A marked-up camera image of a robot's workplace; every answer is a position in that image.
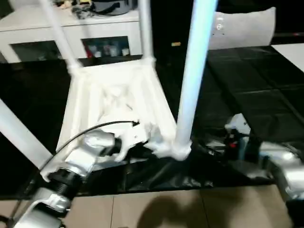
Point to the white plastic table top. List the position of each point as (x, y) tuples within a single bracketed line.
[(118, 95)]

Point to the white plastic table leg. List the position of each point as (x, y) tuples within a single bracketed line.
[(21, 133), (59, 33), (146, 28), (197, 71)]

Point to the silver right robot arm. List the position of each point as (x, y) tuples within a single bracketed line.
[(280, 171)]

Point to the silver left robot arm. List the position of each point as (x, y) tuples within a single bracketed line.
[(71, 171)]

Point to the white flat board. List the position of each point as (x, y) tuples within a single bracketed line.
[(292, 52)]

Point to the grey pillow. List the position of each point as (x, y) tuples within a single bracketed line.
[(247, 28)]

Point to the black cabinet with yellow label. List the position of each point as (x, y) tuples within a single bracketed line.
[(166, 23)]

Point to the white sideboard cabinet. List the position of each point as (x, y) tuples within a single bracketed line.
[(47, 33)]

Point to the colourful clutter bundle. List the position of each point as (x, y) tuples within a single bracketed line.
[(76, 5)]

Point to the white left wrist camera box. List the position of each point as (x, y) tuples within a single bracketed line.
[(133, 135)]

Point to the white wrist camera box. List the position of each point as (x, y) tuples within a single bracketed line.
[(133, 135), (237, 124)]

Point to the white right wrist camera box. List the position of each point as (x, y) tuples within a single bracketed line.
[(237, 124)]

